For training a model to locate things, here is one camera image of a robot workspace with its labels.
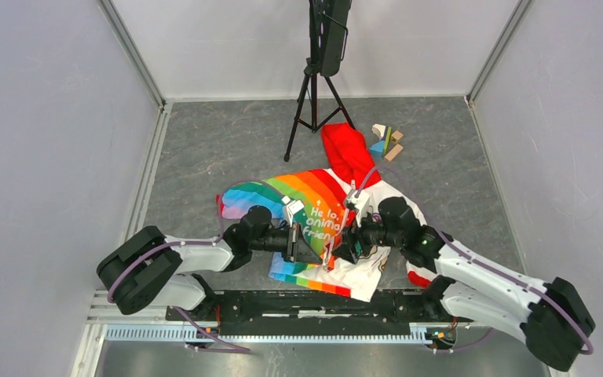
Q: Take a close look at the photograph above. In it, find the blue triangular toy block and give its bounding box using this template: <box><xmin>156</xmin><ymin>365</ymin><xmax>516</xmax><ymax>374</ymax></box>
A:
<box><xmin>368</xmin><ymin>141</ymin><xmax>385</xmax><ymax>158</ymax></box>

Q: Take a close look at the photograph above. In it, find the black camera tripod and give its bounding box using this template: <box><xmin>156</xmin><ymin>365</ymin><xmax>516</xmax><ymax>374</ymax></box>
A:
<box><xmin>283</xmin><ymin>57</ymin><xmax>356</xmax><ymax>163</ymax></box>

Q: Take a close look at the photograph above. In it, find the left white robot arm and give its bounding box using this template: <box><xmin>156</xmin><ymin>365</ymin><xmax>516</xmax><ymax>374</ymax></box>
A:
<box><xmin>96</xmin><ymin>200</ymin><xmax>323</xmax><ymax>320</ymax></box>

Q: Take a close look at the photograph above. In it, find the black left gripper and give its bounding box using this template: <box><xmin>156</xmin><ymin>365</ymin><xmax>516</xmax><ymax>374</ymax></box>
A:
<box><xmin>250</xmin><ymin>221</ymin><xmax>322</xmax><ymax>264</ymax></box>

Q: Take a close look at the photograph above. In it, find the white arch toy block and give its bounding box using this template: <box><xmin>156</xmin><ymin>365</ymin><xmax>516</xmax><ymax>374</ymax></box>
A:
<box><xmin>371</xmin><ymin>123</ymin><xmax>389</xmax><ymax>140</ymax></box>

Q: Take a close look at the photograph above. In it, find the small wooden cube block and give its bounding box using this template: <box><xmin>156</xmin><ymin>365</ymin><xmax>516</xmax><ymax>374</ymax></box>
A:
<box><xmin>389</xmin><ymin>130</ymin><xmax>404</xmax><ymax>144</ymax></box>

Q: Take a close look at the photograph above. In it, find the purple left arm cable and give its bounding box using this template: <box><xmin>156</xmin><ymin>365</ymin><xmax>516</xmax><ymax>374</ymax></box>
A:
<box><xmin>106</xmin><ymin>180</ymin><xmax>292</xmax><ymax>304</ymax></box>

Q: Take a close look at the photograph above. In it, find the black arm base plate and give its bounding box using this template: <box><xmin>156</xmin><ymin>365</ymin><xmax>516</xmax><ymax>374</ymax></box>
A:
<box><xmin>190</xmin><ymin>289</ymin><xmax>453</xmax><ymax>336</ymax></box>

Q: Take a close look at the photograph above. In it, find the slotted cable duct rail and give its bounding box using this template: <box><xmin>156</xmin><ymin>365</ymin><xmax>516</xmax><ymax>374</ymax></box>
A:
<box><xmin>104</xmin><ymin>324</ymin><xmax>430</xmax><ymax>345</ymax></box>

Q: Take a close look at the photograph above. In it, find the green flat toy block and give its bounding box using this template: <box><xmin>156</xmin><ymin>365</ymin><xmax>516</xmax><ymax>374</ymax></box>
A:
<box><xmin>382</xmin><ymin>126</ymin><xmax>392</xmax><ymax>155</ymax></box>

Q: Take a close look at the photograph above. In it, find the rainbow hooded zip jacket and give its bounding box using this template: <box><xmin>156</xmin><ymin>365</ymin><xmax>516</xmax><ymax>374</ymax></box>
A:
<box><xmin>216</xmin><ymin>123</ymin><xmax>402</xmax><ymax>302</ymax></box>

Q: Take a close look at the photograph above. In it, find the black panel on tripod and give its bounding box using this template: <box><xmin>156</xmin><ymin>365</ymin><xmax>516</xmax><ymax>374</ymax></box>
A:
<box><xmin>309</xmin><ymin>0</ymin><xmax>352</xmax><ymax>77</ymax></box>

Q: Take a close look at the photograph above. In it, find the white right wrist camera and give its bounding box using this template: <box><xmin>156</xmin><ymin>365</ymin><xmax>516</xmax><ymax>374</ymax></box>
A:
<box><xmin>345</xmin><ymin>189</ymin><xmax>371</xmax><ymax>217</ymax></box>

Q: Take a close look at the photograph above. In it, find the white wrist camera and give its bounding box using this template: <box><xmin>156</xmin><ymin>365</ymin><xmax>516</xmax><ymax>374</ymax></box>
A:
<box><xmin>345</xmin><ymin>189</ymin><xmax>371</xmax><ymax>217</ymax></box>
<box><xmin>281</xmin><ymin>196</ymin><xmax>305</xmax><ymax>224</ymax></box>

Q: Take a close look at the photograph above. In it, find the long wooden block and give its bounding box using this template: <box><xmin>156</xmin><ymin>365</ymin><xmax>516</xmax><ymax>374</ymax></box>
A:
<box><xmin>384</xmin><ymin>145</ymin><xmax>404</xmax><ymax>162</ymax></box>

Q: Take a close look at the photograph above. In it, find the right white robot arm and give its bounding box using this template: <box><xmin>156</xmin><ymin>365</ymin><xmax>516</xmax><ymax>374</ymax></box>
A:
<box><xmin>333</xmin><ymin>192</ymin><xmax>596</xmax><ymax>372</ymax></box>

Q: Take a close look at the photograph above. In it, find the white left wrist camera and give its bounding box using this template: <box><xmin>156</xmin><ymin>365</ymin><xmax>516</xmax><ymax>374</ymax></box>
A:
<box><xmin>281</xmin><ymin>196</ymin><xmax>305</xmax><ymax>224</ymax></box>

